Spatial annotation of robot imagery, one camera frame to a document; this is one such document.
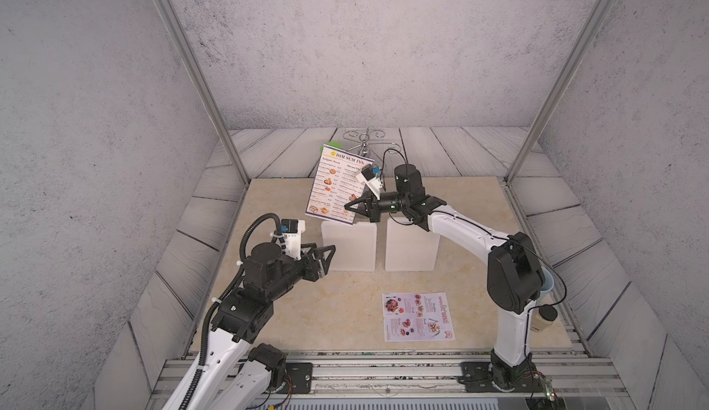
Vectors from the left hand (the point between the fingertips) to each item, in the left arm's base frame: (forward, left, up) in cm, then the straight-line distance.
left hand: (330, 248), depth 69 cm
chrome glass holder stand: (+35, -9, +3) cm, 36 cm away
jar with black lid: (-12, -57, -17) cm, 61 cm away
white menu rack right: (+10, -23, -15) cm, 29 cm away
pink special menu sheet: (-8, -22, -27) cm, 36 cm away
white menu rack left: (+10, -6, -14) cm, 18 cm away
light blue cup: (-2, -64, -20) cm, 67 cm away
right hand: (+13, -4, 0) cm, 14 cm away
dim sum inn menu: (+16, -1, +6) cm, 17 cm away
